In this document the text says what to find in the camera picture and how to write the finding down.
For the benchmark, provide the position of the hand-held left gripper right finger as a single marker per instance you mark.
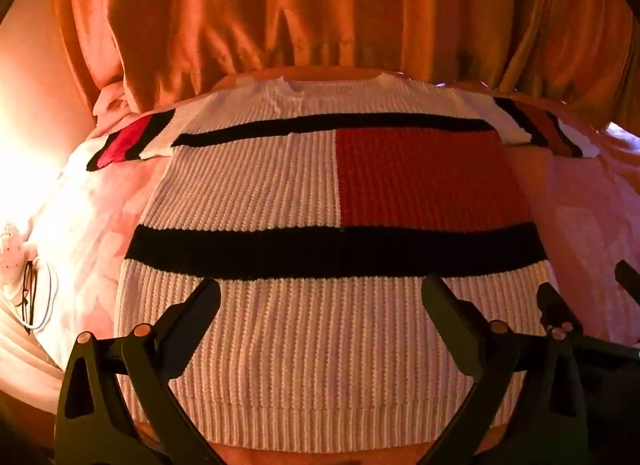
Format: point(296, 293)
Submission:
point(444, 306)

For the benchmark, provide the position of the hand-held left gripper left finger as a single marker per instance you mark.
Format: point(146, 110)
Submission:
point(199, 306)

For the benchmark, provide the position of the dark thin-framed eyeglasses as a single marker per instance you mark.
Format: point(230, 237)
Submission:
point(30, 290)

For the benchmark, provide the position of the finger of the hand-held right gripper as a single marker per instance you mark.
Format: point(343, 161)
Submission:
point(556, 306)
point(628, 276)

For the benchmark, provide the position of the white red black knit sweater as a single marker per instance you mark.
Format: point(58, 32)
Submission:
point(280, 180)

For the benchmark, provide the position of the pink blanket with white print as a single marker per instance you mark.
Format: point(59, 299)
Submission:
point(575, 205)

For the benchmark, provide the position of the orange curtain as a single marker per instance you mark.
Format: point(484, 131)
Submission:
point(320, 10)

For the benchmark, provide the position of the pink dotted plush toy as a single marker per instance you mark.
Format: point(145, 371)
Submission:
point(12, 250)

